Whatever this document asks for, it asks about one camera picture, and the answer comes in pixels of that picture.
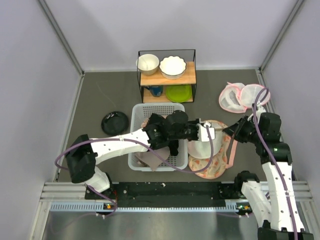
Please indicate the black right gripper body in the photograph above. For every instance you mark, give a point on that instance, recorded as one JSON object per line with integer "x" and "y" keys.
{"x": 247, "y": 131}

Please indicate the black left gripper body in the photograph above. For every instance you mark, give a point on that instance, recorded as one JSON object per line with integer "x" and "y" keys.
{"x": 191, "y": 129}

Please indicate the white mesh laundry bag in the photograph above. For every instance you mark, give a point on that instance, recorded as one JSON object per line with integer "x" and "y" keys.
{"x": 202, "y": 150}

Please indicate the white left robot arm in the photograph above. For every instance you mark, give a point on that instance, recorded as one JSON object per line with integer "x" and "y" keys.
{"x": 85, "y": 154}

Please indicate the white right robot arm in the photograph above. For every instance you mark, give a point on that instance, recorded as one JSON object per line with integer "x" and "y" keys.
{"x": 276, "y": 214}

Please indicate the tulip print mesh bra bag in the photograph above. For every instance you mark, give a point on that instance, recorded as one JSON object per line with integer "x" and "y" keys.
{"x": 220, "y": 162}

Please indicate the pink trimmed mesh laundry bag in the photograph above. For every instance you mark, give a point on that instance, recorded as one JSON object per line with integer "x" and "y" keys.
{"x": 238, "y": 98}

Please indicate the beige bra in basket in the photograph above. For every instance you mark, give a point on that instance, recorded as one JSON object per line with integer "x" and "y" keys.
{"x": 148, "y": 159}

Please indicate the white plastic laundry basket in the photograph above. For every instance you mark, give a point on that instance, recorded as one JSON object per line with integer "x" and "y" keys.
{"x": 139, "y": 116}

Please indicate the black garment in basket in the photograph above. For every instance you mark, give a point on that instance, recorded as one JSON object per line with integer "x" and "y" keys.
{"x": 173, "y": 148}

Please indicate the green plastic plate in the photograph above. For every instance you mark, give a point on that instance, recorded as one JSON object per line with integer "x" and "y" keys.
{"x": 178, "y": 93}

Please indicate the blue mug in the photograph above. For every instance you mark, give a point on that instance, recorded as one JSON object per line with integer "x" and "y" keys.
{"x": 155, "y": 91}

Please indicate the white scalloped bowl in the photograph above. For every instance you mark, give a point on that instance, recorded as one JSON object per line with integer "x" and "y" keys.
{"x": 173, "y": 67}

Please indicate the cream round bowl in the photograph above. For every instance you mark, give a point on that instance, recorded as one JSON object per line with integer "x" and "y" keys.
{"x": 147, "y": 64}

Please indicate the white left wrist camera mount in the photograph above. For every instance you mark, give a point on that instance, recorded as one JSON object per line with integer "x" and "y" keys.
{"x": 206, "y": 132}

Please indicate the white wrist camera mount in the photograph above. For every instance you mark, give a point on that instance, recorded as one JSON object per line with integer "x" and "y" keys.
{"x": 258, "y": 109}
{"x": 206, "y": 132}

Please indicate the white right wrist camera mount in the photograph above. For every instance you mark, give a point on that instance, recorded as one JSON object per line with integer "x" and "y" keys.
{"x": 258, "y": 109}

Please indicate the black wire wooden shelf rack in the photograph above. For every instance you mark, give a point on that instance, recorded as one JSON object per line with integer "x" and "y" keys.
{"x": 157, "y": 79}

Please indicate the grey slotted cable duct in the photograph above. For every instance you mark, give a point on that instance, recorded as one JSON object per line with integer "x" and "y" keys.
{"x": 228, "y": 206}

